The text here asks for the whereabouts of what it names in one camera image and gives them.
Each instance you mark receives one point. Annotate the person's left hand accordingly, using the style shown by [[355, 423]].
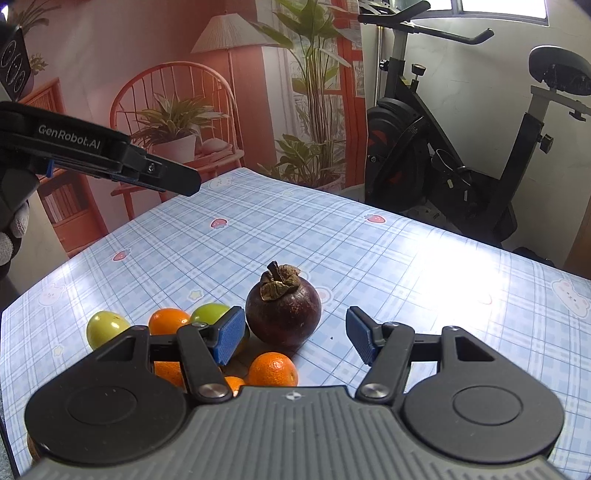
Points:
[[14, 207]]

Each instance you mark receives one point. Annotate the wooden panel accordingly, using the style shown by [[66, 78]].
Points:
[[581, 249]]

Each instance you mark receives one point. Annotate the dark purple mangosteen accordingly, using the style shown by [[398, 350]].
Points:
[[284, 314]]

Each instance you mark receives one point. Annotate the orange tangerine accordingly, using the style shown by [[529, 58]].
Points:
[[273, 370], [168, 321], [234, 385], [168, 371]]

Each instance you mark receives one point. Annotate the window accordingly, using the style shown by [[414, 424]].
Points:
[[498, 7]]

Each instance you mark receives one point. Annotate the black exercise bike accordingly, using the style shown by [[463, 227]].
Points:
[[406, 152]]

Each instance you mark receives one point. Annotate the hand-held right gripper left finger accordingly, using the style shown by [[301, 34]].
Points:
[[229, 336]]

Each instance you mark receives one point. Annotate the green round fruit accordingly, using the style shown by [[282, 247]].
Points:
[[207, 313], [105, 328]]

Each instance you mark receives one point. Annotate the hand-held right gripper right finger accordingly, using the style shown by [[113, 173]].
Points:
[[361, 336]]

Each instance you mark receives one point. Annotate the room scene wall poster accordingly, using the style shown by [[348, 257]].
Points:
[[138, 69]]

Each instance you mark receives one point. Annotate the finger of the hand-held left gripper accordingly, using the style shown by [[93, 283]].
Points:
[[171, 174]]

